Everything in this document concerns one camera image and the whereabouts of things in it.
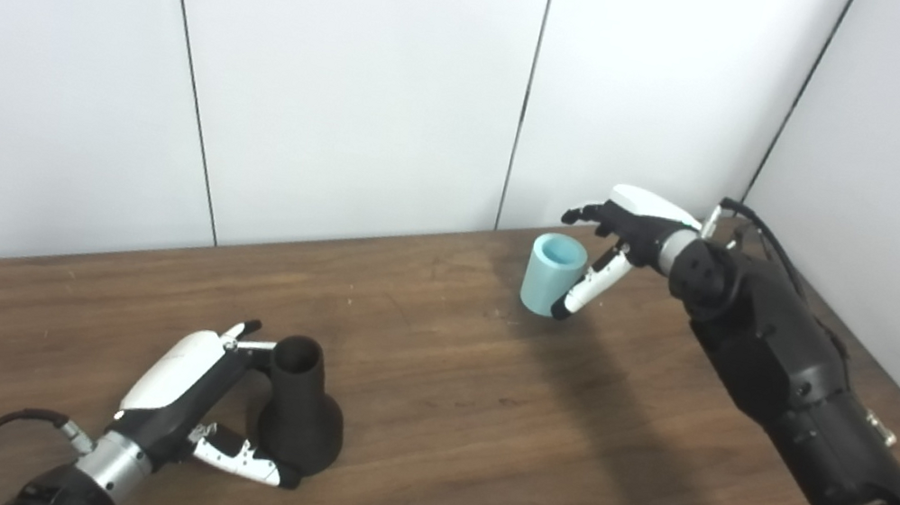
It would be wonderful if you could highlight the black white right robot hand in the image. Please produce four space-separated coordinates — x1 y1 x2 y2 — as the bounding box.
544 175 709 342

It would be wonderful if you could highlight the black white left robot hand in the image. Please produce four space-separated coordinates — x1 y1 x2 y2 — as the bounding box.
103 298 328 493

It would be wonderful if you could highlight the light blue cylinder cup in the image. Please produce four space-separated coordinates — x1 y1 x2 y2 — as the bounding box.
517 230 592 322

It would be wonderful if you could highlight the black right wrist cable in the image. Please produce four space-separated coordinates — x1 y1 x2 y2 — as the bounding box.
657 195 890 505

